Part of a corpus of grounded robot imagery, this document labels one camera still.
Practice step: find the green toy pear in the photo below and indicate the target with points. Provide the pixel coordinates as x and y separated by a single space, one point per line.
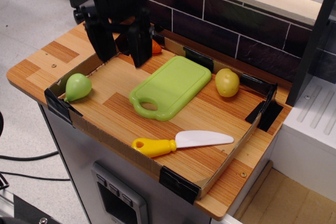
77 87

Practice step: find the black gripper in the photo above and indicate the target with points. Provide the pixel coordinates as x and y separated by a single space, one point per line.
117 16

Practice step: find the yellow-handled white toy knife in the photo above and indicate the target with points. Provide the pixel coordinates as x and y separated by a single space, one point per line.
184 139

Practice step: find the black office chair base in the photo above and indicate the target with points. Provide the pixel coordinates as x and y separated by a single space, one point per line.
81 9

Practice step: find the grey toy oven front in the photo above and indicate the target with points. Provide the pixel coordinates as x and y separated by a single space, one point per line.
122 203

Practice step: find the dark vertical post right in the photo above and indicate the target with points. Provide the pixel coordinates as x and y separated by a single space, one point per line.
312 53

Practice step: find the cardboard fence with black tape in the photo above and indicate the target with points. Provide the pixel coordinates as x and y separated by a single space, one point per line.
199 175

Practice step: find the yellow toy potato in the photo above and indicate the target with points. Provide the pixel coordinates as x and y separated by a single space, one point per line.
227 83

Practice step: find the orange toy carrot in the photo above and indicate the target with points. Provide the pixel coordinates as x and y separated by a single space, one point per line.
156 48

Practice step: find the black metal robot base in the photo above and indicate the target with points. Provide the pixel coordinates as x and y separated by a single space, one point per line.
16 210

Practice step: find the white toy sink counter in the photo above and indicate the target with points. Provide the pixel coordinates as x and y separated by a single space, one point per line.
305 147

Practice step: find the green plastic cutting board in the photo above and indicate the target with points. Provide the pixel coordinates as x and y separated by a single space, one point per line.
169 89

